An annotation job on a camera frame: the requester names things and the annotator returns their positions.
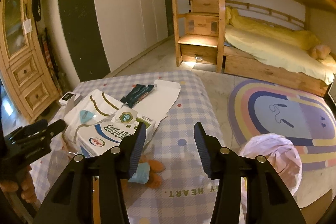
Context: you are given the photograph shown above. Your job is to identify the white cardboard box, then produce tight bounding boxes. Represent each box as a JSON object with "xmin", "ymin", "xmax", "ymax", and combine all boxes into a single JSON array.
[{"xmin": 133, "ymin": 79, "xmax": 181, "ymax": 127}]

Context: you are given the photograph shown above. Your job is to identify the brown cardboard sheet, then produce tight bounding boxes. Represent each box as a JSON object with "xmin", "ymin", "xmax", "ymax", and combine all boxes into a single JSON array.
[{"xmin": 301, "ymin": 189, "xmax": 336, "ymax": 224}]

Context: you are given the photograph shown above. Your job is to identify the wooden cabinet glass door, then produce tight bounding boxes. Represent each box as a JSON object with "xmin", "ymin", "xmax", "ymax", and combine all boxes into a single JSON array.
[{"xmin": 1, "ymin": 0, "xmax": 60, "ymax": 122}]

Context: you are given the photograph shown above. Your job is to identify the white wardrobe with holes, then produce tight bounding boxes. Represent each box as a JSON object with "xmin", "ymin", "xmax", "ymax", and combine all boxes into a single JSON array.
[{"xmin": 58, "ymin": 0, "xmax": 169, "ymax": 81}]

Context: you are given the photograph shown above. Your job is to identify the plush bear toy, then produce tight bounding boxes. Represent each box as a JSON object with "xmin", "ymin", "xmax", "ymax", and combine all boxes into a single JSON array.
[{"xmin": 308, "ymin": 44, "xmax": 331, "ymax": 60}]

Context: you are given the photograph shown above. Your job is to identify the white digital timer device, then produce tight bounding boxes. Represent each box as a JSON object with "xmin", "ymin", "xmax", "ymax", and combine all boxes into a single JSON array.
[{"xmin": 59, "ymin": 92, "xmax": 81, "ymax": 106}]

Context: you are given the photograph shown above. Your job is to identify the yellow bed duvet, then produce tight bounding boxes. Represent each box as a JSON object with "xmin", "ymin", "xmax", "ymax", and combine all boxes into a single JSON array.
[{"xmin": 225, "ymin": 6, "xmax": 335, "ymax": 85}]

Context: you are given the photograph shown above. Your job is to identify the white bedside table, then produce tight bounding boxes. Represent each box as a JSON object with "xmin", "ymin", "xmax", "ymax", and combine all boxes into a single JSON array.
[{"xmin": 327, "ymin": 80, "xmax": 336, "ymax": 105}]

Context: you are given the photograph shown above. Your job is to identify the left hand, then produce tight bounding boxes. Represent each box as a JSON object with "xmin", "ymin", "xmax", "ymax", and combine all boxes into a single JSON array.
[{"xmin": 1, "ymin": 165, "xmax": 37, "ymax": 203}]

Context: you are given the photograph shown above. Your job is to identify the orange plush toy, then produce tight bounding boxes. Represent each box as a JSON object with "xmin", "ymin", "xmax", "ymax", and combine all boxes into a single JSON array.
[{"xmin": 120, "ymin": 154, "xmax": 166, "ymax": 191}]

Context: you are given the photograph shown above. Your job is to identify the wooden bunk bed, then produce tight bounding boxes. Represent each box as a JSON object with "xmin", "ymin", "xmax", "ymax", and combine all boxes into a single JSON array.
[{"xmin": 218, "ymin": 0, "xmax": 335, "ymax": 96}]

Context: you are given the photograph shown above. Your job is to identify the clear plastic bag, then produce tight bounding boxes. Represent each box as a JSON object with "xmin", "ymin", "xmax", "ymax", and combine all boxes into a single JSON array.
[{"xmin": 47, "ymin": 149, "xmax": 70, "ymax": 188}]

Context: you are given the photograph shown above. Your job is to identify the white green milk carton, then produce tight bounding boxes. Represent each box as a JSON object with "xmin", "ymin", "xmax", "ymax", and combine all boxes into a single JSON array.
[{"xmin": 76, "ymin": 112, "xmax": 155, "ymax": 157}]

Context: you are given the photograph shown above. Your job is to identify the checkered tablecloth table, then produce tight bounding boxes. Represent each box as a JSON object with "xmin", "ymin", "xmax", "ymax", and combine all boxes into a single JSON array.
[{"xmin": 30, "ymin": 70, "xmax": 247, "ymax": 224}]

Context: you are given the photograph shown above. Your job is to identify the wooden stair drawers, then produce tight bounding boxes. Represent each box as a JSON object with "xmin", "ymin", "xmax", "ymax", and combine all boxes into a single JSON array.
[{"xmin": 172, "ymin": 0, "xmax": 226, "ymax": 73}]

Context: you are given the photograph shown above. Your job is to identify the rainbow oval rug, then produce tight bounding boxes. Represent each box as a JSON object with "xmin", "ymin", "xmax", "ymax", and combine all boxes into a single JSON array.
[{"xmin": 228, "ymin": 80, "xmax": 335, "ymax": 171}]

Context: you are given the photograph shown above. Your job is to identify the paper tag on cabinet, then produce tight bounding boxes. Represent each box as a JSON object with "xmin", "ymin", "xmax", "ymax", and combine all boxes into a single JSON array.
[{"xmin": 23, "ymin": 19, "xmax": 33, "ymax": 35}]

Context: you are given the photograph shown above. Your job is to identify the dark teal wrapper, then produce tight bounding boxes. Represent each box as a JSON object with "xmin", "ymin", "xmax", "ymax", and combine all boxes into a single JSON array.
[{"xmin": 121, "ymin": 84, "xmax": 154, "ymax": 108}]

